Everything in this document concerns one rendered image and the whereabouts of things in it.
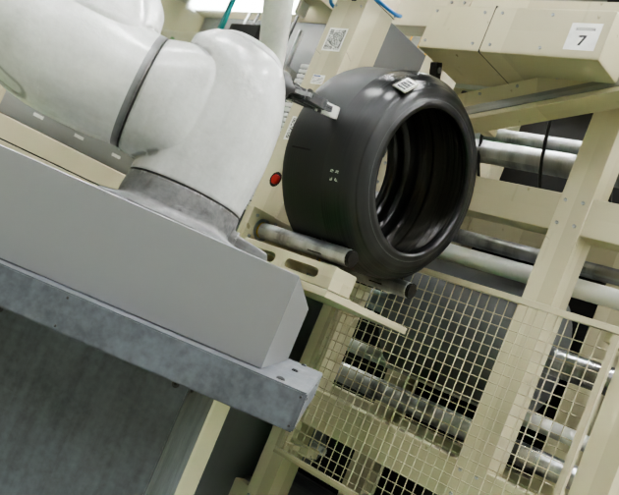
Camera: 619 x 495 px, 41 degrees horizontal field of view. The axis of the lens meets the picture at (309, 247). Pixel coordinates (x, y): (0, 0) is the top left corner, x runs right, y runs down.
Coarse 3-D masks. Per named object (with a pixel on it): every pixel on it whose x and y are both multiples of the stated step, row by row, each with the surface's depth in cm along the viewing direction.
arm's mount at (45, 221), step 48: (0, 144) 87; (0, 192) 87; (48, 192) 86; (96, 192) 86; (0, 240) 86; (48, 240) 86; (96, 240) 86; (144, 240) 85; (192, 240) 85; (96, 288) 85; (144, 288) 85; (192, 288) 85; (240, 288) 84; (288, 288) 84; (192, 336) 84; (240, 336) 84; (288, 336) 103
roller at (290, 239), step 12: (264, 228) 224; (276, 228) 222; (276, 240) 220; (288, 240) 217; (300, 240) 214; (312, 240) 212; (312, 252) 211; (324, 252) 208; (336, 252) 205; (348, 252) 203; (348, 264) 203
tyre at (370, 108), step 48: (336, 96) 209; (384, 96) 202; (432, 96) 211; (288, 144) 213; (336, 144) 201; (384, 144) 201; (432, 144) 244; (288, 192) 213; (336, 192) 201; (384, 192) 249; (432, 192) 246; (336, 240) 208; (384, 240) 210; (432, 240) 228
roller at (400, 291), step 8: (352, 272) 237; (360, 280) 235; (368, 280) 232; (376, 280) 230; (384, 280) 228; (392, 280) 227; (400, 280) 226; (384, 288) 228; (392, 288) 226; (400, 288) 224; (408, 288) 223; (416, 288) 225; (400, 296) 226; (408, 296) 223
